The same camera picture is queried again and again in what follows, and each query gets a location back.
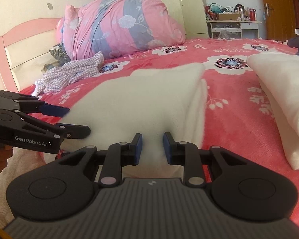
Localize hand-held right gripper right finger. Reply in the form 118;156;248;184
164;131;247;187

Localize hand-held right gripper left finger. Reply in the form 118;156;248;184
59;133;143;187

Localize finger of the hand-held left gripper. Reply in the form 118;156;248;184
0;90;71;118
16;113;91;143

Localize white fleece garment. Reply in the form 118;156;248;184
43;63;210;177

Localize lilac checkered garment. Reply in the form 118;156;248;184
35;51;105;97

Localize plaid pillow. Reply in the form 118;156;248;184
42;62;65;74

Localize dark floral pillow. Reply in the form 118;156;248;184
48;42;71;63

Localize person's fluffy clothing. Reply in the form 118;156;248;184
0;152;58;229

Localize pink and cream headboard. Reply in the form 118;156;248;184
0;17;65;92

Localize red floral blanket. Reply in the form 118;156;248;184
19;38;299;229

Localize pink grey floral duvet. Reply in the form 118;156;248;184
55;0;186;61

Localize cream folded garment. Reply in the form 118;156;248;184
247;52;299;171

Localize clear plastic bag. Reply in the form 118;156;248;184
218;29;238;39

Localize cream wardrobe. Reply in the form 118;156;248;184
135;0;210;39

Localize cardboard box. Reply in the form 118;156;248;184
217;13;241;21

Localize white desk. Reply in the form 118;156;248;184
206;20;262;39

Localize teal plastic item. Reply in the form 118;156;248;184
209;4;226;13

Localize wooden door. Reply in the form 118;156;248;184
259;0;299;41

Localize metal door handle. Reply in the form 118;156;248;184
264;3;274;18

